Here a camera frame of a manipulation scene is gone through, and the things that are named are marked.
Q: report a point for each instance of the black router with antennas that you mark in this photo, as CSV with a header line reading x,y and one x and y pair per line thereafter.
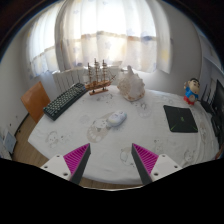
x,y
206,103

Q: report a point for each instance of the dark mechanical keyboard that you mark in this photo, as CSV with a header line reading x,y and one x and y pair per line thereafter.
x,y
64,101

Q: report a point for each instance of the white cartoon-print computer mouse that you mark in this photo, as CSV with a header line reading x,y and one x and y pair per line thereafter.
x,y
116,119

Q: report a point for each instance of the white cartoon-print tablecloth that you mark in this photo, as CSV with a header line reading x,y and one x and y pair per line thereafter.
x,y
146,130

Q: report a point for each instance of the large white conch shell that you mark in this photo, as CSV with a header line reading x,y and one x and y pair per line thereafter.
x,y
131,87

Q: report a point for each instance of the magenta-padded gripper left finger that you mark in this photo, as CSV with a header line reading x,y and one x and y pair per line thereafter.
x,y
77,157

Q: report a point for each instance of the sheer white star-print curtain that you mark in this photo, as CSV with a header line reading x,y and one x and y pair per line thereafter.
x,y
106,33

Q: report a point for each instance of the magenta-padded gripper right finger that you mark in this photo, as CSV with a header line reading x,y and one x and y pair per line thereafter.
x,y
146,158

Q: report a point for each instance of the wooden model sailing ship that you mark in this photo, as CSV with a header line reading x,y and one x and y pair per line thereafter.
x,y
97,85

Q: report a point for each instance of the black monitor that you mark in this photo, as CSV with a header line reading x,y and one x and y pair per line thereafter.
x,y
219,98

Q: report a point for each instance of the black mouse pad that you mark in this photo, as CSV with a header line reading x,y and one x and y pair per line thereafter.
x,y
180,119

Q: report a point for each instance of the cartoon boy figurine with clock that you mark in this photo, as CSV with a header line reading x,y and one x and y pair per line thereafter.
x,y
191,91

